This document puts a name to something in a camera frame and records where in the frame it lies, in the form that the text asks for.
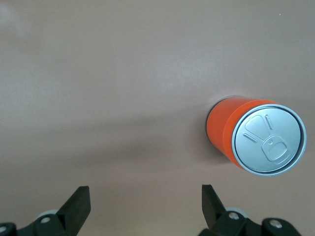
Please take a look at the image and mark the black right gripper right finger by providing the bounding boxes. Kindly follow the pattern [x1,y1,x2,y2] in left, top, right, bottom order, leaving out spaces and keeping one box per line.
[198,184,302,236]

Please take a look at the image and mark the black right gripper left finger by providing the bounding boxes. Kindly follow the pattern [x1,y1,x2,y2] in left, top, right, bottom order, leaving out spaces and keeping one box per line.
[0,185,92,236]

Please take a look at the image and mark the orange can with grey lid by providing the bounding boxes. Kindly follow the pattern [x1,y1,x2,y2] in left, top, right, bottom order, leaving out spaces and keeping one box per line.
[206,96,307,177]

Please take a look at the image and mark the brown table cover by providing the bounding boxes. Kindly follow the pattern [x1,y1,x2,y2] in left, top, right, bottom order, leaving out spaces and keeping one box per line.
[0,0,315,236]

